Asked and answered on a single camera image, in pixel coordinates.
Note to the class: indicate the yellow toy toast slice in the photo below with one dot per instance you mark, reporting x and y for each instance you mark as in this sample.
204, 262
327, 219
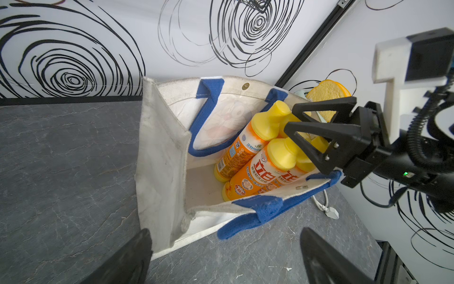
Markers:
328, 90

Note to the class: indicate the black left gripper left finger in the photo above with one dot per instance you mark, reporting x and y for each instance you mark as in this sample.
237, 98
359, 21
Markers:
129, 265

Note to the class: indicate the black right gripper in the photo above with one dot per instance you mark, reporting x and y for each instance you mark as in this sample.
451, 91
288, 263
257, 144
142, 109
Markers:
424, 164

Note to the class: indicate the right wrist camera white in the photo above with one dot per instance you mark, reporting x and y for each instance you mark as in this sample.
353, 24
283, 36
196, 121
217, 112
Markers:
410, 66

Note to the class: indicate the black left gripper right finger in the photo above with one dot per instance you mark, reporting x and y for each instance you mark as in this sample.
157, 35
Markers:
324, 264

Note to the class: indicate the white bag with blue handles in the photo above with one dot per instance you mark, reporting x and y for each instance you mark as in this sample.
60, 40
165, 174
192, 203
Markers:
186, 126

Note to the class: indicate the black wire wall basket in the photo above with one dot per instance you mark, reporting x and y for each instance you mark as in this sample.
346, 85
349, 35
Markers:
259, 5

